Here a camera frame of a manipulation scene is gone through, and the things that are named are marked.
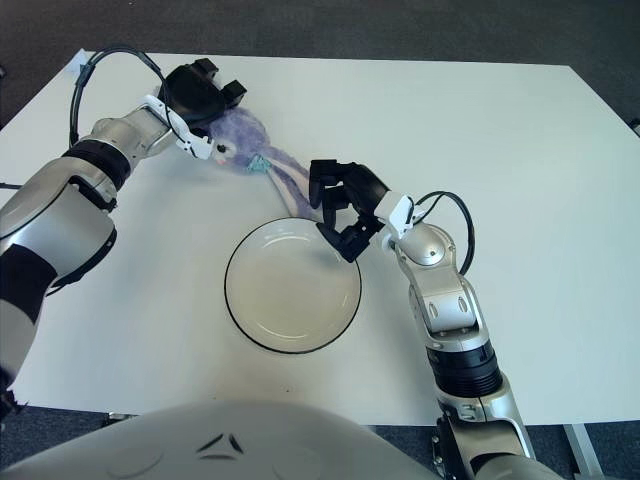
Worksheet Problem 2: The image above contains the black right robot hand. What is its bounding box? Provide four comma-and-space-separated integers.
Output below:
307, 158, 392, 264

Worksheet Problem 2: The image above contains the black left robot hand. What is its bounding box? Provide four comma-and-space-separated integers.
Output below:
162, 58, 249, 137

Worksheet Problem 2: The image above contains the purple plush bunny doll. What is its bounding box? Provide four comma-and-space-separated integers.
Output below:
154, 87, 326, 224

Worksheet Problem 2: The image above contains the white plate black rim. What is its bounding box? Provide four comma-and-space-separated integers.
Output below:
223, 217, 363, 356

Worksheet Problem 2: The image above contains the grey robot torso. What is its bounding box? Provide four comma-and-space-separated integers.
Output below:
0, 397, 451, 480

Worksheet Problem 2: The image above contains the grey metal table leg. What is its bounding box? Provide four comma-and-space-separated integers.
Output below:
562, 423, 602, 476

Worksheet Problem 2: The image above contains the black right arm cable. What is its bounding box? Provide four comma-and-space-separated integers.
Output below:
412, 190, 474, 277

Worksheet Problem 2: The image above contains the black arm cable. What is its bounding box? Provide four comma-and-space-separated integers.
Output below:
47, 47, 172, 297
412, 190, 474, 277

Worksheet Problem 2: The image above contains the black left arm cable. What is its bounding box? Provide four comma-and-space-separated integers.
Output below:
47, 47, 172, 297

